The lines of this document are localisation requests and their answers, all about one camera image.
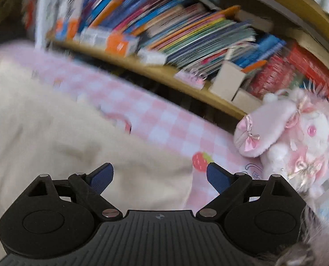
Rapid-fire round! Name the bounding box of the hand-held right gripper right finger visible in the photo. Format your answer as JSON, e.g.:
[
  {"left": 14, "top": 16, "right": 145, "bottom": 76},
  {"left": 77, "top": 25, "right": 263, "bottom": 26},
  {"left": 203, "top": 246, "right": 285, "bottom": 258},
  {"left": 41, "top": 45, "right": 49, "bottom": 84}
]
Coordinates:
[{"left": 196, "top": 163, "right": 306, "bottom": 224}]

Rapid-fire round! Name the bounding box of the tall white orange box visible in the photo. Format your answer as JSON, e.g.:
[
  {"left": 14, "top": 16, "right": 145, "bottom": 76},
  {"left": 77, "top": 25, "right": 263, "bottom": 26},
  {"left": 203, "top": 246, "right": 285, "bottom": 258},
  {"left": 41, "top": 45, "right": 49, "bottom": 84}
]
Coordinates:
[{"left": 56, "top": 0, "right": 83, "bottom": 41}]

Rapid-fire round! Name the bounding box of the grey fuzzy sleeve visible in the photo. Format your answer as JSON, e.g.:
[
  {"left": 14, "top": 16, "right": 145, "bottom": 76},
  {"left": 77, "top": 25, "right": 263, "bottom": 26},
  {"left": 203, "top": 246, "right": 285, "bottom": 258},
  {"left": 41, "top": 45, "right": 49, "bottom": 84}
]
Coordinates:
[{"left": 252, "top": 203, "right": 329, "bottom": 266}]

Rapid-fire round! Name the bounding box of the wooden bookshelf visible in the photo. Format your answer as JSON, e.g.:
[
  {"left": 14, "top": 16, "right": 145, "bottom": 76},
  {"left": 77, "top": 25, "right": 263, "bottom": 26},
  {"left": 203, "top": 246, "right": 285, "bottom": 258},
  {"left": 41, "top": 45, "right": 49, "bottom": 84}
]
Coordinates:
[{"left": 34, "top": 0, "right": 329, "bottom": 121}]

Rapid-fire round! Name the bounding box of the cream printed t-shirt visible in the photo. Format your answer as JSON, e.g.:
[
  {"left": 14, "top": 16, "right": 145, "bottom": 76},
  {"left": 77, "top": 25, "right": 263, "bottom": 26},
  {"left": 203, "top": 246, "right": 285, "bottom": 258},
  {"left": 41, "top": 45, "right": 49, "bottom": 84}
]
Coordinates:
[{"left": 0, "top": 53, "right": 199, "bottom": 257}]

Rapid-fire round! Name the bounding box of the low cream box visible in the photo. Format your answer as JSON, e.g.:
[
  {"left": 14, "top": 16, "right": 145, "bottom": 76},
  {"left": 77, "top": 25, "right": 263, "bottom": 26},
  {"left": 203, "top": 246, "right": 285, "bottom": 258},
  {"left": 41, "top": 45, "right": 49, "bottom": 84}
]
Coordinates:
[{"left": 232, "top": 88, "right": 262, "bottom": 113}]

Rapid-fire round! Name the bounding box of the pink checked desk mat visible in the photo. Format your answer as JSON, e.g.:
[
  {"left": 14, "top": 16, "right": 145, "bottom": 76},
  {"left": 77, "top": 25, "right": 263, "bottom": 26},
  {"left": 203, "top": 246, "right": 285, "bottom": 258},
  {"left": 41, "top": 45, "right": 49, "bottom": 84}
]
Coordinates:
[{"left": 0, "top": 43, "right": 267, "bottom": 217}]

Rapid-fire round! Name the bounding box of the flat white orange box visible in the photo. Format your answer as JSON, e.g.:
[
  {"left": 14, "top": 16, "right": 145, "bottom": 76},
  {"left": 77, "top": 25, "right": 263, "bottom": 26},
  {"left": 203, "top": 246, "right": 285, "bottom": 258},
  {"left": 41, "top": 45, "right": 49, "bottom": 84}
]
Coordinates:
[{"left": 80, "top": 27, "right": 141, "bottom": 56}]

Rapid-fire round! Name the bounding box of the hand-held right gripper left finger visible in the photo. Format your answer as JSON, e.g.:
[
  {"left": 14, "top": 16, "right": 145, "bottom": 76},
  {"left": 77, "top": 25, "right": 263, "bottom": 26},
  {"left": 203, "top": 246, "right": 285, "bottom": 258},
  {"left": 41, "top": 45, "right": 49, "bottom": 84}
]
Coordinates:
[{"left": 27, "top": 163, "right": 123, "bottom": 223}]

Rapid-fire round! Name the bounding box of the pink white plush bunny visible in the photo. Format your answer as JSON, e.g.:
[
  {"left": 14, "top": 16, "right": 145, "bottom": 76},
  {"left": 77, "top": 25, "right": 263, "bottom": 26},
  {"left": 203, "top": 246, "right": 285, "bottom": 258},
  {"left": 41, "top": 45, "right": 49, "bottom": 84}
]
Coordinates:
[{"left": 233, "top": 89, "right": 329, "bottom": 195}]

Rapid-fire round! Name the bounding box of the stack of red books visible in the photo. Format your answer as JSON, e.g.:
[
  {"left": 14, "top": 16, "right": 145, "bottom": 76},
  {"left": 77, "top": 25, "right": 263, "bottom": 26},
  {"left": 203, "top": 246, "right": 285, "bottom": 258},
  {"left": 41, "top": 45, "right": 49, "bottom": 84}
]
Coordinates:
[{"left": 249, "top": 41, "right": 329, "bottom": 101}]

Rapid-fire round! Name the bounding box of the cream pen holder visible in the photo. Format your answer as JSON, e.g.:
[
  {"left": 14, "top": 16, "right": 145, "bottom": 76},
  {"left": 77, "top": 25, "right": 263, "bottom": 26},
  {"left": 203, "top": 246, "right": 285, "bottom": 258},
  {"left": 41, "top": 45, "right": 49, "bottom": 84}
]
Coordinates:
[{"left": 209, "top": 60, "right": 249, "bottom": 102}]

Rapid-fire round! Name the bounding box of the white charger block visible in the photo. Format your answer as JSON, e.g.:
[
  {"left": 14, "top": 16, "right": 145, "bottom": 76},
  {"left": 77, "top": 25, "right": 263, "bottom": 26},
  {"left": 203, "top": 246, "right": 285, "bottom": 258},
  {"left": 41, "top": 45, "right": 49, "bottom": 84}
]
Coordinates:
[{"left": 138, "top": 48, "right": 168, "bottom": 65}]

